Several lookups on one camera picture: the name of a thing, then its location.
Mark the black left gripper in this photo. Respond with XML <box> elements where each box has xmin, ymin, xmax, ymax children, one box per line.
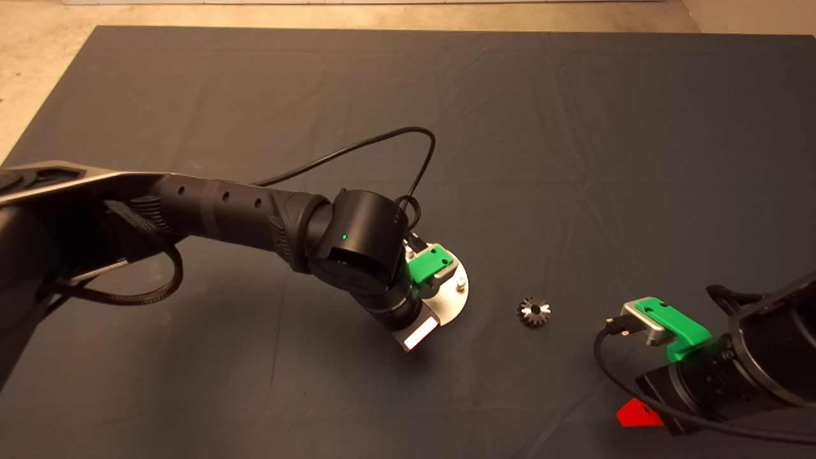
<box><xmin>365</xmin><ymin>284</ymin><xmax>441</xmax><ymax>352</ymax></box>

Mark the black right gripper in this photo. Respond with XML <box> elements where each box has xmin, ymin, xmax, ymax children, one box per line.
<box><xmin>616</xmin><ymin>333</ymin><xmax>753</xmax><ymax>437</ymax></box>

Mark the round metal carrier plate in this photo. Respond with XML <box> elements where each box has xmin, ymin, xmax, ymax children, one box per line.
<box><xmin>421</xmin><ymin>255</ymin><xmax>469</xmax><ymax>327</ymax></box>

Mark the small steel planetary gear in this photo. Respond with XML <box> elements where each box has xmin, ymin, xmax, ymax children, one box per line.
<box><xmin>516</xmin><ymin>296</ymin><xmax>553</xmax><ymax>329</ymax></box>

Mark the dark grey table cloth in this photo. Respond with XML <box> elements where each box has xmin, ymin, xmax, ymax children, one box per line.
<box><xmin>0</xmin><ymin>25</ymin><xmax>816</xmax><ymax>459</ymax></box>

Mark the green left camera mount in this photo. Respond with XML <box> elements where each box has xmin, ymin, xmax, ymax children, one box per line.
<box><xmin>408</xmin><ymin>245</ymin><xmax>455</xmax><ymax>286</ymax></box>

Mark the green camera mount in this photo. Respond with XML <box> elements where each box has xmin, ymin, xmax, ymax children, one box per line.
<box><xmin>408</xmin><ymin>245</ymin><xmax>455</xmax><ymax>286</ymax></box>
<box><xmin>634</xmin><ymin>296</ymin><xmax>713</xmax><ymax>363</ymax></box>

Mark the silver left camera box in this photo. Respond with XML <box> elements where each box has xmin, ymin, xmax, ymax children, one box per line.
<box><xmin>418</xmin><ymin>250</ymin><xmax>457</xmax><ymax>298</ymax></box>

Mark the silver camera box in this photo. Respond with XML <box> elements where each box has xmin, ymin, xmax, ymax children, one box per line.
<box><xmin>418</xmin><ymin>250</ymin><xmax>457</xmax><ymax>298</ymax></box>
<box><xmin>620</xmin><ymin>301</ymin><xmax>667</xmax><ymax>347</ymax></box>

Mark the silver right camera box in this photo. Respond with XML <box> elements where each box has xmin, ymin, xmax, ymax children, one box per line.
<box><xmin>620</xmin><ymin>301</ymin><xmax>667</xmax><ymax>347</ymax></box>

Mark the green right camera mount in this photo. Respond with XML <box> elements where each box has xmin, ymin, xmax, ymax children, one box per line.
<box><xmin>634</xmin><ymin>296</ymin><xmax>713</xmax><ymax>363</ymax></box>

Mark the black right arm cable loop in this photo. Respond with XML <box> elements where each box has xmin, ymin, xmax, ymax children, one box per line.
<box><xmin>706</xmin><ymin>284</ymin><xmax>766</xmax><ymax>316</ymax></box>

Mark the black left camera cable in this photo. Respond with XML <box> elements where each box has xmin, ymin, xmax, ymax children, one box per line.
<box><xmin>254</xmin><ymin>126</ymin><xmax>437</xmax><ymax>238</ymax></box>

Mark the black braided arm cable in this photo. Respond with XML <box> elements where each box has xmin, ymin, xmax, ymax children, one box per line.
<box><xmin>54</xmin><ymin>201</ymin><xmax>184</xmax><ymax>305</ymax></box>

